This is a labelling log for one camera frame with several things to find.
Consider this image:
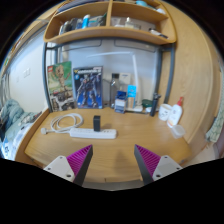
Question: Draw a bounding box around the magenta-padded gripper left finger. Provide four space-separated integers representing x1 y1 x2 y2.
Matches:
43 143 94 188

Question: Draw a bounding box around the blue robot model box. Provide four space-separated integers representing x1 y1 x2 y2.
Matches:
72 65 104 110

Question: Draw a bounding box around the white cardboard box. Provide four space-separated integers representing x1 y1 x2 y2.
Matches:
119 72 132 93

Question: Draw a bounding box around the white red-capped lotion bottle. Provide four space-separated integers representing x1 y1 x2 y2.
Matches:
166 96 185 129

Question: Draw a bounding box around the dark clear water bottle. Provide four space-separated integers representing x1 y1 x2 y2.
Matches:
110 73 121 108

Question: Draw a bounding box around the wooden shelf unit with items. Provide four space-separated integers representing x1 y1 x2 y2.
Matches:
43 0 178 46

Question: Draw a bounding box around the tall light-blue box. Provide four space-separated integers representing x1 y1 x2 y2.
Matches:
126 84 137 109

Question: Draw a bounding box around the green round container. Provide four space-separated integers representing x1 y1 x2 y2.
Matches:
141 98 154 108

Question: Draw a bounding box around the white wall switch plate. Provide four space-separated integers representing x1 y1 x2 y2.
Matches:
22 67 32 79

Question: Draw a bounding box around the small blue carton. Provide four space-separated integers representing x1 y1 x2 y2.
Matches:
114 90 128 114

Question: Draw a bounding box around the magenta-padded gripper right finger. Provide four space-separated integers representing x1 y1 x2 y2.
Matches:
133 143 184 186

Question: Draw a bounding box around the white printed mug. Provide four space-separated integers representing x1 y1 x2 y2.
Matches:
158 103 173 122

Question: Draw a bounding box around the white desk lamp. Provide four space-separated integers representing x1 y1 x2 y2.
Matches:
86 51 145 114

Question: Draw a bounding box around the bed with green bedding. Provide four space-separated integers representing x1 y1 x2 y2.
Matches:
0 98 43 158

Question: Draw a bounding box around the white coiled power cable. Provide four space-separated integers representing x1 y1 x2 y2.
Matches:
40 112 85 136

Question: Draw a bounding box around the white power strip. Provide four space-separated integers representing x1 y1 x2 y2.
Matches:
69 127 118 140

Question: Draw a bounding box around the grey metal desk frame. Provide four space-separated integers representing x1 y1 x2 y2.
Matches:
41 38 176 113

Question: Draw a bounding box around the clear plastic container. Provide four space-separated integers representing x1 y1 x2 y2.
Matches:
170 124 186 140

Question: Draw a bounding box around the green toy figure box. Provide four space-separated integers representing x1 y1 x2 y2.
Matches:
46 60 76 113

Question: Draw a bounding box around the black charger block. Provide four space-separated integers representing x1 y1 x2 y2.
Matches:
93 115 102 132

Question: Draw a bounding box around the black electric shaver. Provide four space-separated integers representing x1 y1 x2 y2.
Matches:
149 93 162 117

